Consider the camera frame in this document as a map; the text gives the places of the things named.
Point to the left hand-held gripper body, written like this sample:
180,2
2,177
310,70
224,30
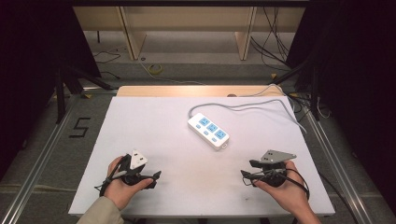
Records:
137,159

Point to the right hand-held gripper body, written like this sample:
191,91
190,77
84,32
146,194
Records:
275,156

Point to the person's left hand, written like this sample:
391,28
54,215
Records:
120,190

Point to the person's right hand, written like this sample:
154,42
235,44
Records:
288,193

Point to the white blue power strip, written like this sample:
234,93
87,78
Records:
208,130

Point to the black metal stand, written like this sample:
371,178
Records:
315,93
60,93

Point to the yellow tape roll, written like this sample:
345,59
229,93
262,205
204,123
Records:
154,69

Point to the black curtain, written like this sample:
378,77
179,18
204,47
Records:
28,62
358,77

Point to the light wooden desk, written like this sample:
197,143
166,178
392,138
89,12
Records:
186,18

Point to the metal floor rail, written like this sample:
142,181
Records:
339,174
37,161

